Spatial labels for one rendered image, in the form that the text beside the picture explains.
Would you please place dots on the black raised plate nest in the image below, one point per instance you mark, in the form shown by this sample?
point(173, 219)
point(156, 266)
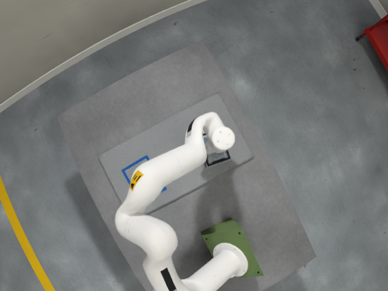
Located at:
point(208, 164)

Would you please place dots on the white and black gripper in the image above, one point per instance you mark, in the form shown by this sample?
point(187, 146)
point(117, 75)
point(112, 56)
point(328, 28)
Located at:
point(209, 151)

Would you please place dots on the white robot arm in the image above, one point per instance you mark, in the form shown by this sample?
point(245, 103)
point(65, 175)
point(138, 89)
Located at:
point(156, 237)

